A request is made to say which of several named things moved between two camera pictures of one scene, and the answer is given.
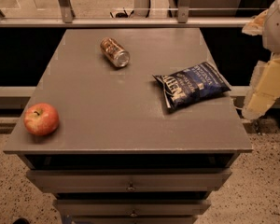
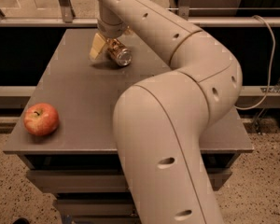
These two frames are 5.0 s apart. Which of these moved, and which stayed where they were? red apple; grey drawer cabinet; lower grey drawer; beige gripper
Moved: beige gripper
Stayed: lower grey drawer; grey drawer cabinet; red apple
